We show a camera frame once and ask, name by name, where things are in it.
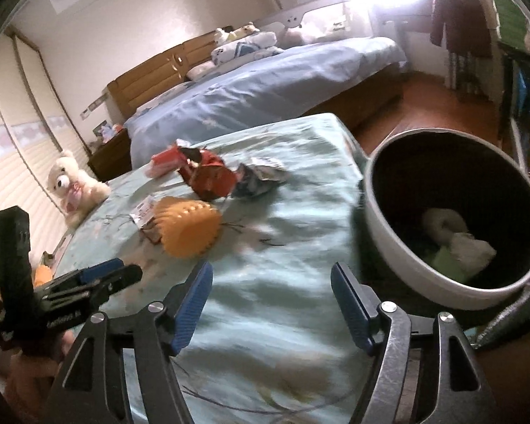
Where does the blue and silver snack bag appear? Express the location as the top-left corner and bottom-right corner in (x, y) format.
(234, 157), (288, 199)

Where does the person's left hand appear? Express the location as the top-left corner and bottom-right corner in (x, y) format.
(4, 330), (77, 412)

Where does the white round bin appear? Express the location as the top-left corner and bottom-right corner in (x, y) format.
(363, 129), (530, 311)

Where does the bed with blue sheet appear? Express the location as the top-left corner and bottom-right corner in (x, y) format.
(124, 36), (405, 169)

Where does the stack of green boxes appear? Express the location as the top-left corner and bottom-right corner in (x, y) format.
(489, 0), (530, 49)

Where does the grey bed guard rail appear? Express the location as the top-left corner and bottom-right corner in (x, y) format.
(252, 0), (352, 45)

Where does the beige sliding closet door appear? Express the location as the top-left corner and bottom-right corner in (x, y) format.
(0, 26), (89, 283)

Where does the red and white wrapper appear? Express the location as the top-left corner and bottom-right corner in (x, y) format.
(147, 146), (188, 178)

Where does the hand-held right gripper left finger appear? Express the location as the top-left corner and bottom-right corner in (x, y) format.
(48, 260), (213, 424)

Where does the wooden headboard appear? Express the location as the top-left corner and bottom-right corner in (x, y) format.
(107, 29), (224, 118)

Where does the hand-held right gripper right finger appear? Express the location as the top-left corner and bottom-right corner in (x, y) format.
(330, 263), (497, 424)

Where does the green packet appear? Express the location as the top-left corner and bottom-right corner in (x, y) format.
(428, 247), (469, 282)

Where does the orange foam fruit net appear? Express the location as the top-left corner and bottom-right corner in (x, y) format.
(34, 265), (54, 289)
(152, 197), (223, 258)

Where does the dark hanging coat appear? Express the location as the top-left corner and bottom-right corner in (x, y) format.
(429, 0), (495, 58)

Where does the beige plush toy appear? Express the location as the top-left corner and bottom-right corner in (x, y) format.
(227, 22), (260, 40)

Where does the white foam fruit net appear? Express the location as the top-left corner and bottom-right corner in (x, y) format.
(424, 207), (469, 246)

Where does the white paper box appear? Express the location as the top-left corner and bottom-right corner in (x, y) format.
(450, 233), (497, 275)

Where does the black glossy stand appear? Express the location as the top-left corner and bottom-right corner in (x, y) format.
(497, 40), (530, 177)

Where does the wooden nightstand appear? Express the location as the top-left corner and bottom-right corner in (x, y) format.
(87, 128), (133, 183)

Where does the small pale pillow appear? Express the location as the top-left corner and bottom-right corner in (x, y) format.
(187, 59), (217, 82)

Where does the small red snack packet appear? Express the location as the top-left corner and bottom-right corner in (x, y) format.
(130, 196), (160, 245)

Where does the white blue patterned pillow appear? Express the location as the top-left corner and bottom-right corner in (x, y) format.
(211, 31), (278, 63)

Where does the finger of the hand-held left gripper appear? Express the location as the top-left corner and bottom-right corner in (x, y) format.
(35, 259), (125, 298)
(48, 264), (144, 316)

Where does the cream teddy bear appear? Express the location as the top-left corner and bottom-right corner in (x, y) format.
(47, 150), (111, 228)

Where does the wall switch panel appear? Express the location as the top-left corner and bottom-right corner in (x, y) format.
(80, 97), (104, 118)

